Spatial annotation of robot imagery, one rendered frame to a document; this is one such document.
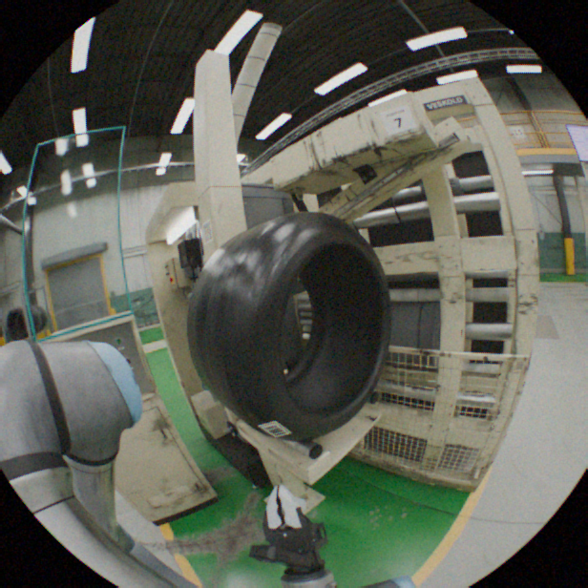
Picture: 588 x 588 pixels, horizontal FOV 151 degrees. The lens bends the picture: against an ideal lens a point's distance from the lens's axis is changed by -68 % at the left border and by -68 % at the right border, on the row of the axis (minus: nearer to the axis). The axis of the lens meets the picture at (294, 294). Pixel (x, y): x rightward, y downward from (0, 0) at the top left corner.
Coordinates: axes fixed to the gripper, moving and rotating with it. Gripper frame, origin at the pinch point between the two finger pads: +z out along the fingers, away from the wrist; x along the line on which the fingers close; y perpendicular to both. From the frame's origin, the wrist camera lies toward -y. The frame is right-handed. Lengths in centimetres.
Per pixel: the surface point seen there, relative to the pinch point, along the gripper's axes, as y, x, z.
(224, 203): -18, 2, 78
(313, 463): 22.2, -2.1, 6.2
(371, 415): 47, 12, 19
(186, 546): 54, -106, -42
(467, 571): 79, 31, -89
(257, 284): -16.0, 11.5, 30.1
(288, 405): 0.6, 5.1, 16.3
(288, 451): 23.1, -8.9, 11.3
